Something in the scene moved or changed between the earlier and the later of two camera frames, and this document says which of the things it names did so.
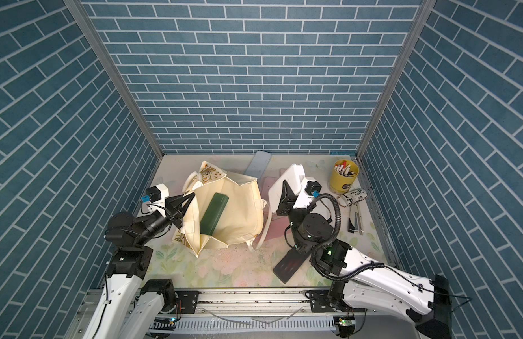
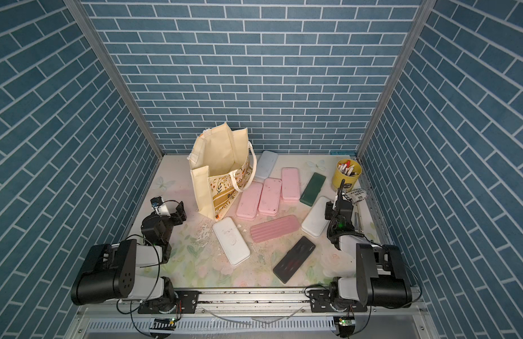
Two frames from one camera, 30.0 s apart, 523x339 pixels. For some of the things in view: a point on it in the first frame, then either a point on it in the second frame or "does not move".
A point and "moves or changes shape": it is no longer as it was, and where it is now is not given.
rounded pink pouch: (277, 227) does not move
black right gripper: (287, 205) → (330, 209)
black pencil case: (288, 264) does not move
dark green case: (214, 211) moves or changes shape
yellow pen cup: (344, 174) does not move
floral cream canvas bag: (246, 212) → (222, 162)
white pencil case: (294, 176) → (231, 241)
